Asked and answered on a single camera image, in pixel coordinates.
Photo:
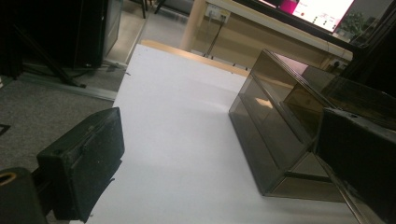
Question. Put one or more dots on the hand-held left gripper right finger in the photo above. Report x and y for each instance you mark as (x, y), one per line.
(358, 155)

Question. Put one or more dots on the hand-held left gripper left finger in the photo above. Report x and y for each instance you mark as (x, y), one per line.
(90, 161)

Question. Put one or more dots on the smoky transparent plastic box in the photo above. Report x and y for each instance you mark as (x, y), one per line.
(271, 124)

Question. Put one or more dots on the black stand legs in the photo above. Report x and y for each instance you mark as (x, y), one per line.
(46, 59)

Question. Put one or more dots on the black cabinet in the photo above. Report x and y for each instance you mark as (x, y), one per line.
(67, 31)

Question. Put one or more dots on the light wooden desk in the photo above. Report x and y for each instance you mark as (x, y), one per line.
(264, 46)

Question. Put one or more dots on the monitor with bright screen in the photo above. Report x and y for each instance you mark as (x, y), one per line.
(314, 14)

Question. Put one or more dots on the white wall socket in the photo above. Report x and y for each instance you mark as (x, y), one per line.
(217, 13)

